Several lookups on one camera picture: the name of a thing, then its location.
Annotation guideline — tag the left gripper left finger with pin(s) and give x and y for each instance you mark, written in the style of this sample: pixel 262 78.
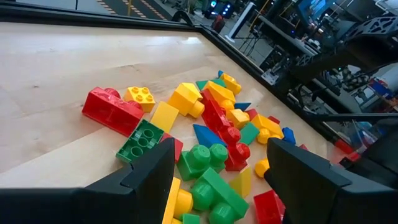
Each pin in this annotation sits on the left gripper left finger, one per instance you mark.
pixel 140 193

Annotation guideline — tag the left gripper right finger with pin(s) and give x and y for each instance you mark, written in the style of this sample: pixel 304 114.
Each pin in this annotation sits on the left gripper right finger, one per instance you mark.
pixel 311 193

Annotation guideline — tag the yellow two-stud large block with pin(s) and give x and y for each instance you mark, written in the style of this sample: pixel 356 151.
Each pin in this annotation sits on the yellow two-stud large block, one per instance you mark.
pixel 219 93
pixel 261 168
pixel 175 202
pixel 267 126

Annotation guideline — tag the dark green small brick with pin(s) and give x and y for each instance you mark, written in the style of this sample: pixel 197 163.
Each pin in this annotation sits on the dark green small brick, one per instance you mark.
pixel 140 143

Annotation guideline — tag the red small block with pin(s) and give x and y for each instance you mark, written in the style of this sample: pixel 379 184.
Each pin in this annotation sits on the red small block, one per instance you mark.
pixel 179 149
pixel 274 119
pixel 252 113

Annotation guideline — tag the blue small block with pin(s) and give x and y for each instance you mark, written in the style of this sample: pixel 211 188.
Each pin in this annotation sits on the blue small block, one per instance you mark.
pixel 288 135
pixel 242 106
pixel 220 73

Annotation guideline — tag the yellow small block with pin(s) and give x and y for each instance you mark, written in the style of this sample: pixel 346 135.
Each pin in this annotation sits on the yellow small block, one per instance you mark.
pixel 192 89
pixel 242 183
pixel 164 116

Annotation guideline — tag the yellow four-stud small brick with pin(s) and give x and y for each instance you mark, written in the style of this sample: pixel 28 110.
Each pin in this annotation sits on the yellow four-stud small brick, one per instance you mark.
pixel 140 98

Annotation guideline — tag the yellow one-stud block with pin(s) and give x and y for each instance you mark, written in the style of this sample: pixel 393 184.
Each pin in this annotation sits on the yellow one-stud block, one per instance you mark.
pixel 183 101
pixel 231 83
pixel 237 118

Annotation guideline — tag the clear plastic bin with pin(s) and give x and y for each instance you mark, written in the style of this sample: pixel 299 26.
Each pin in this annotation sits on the clear plastic bin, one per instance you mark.
pixel 362 135

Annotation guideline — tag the black desk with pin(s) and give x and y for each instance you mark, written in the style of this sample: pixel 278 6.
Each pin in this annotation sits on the black desk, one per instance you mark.
pixel 280 34

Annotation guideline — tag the white leaning panel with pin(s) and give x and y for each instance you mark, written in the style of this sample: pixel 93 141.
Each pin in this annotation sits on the white leaning panel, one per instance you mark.
pixel 241 21

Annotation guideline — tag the blue computer monitor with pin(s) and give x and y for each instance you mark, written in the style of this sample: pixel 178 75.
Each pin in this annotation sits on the blue computer monitor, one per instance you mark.
pixel 314 6

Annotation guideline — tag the red black case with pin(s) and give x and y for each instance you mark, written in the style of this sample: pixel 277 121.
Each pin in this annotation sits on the red black case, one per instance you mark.
pixel 218 23

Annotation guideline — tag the black box blue light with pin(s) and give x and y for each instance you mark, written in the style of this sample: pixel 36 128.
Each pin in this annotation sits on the black box blue light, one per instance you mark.
pixel 228 6
pixel 213 3

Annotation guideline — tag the silver mounting bracket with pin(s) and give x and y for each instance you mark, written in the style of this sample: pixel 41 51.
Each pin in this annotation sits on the silver mounting bracket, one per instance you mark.
pixel 269 76

